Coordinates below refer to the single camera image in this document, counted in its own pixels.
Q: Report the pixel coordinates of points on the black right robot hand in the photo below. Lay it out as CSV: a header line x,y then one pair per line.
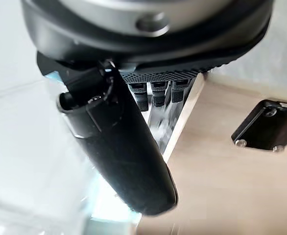
x,y
124,147

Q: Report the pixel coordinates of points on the black metal plate with screws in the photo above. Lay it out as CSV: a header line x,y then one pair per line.
x,y
263,127

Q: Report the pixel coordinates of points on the clear plastic folder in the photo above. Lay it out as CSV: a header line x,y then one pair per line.
x,y
35,151

